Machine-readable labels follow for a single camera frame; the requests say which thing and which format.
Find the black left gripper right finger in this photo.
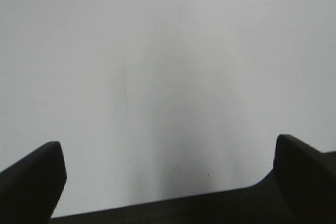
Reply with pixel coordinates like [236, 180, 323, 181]
[273, 134, 335, 223]

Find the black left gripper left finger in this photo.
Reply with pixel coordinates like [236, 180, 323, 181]
[1, 141, 67, 223]

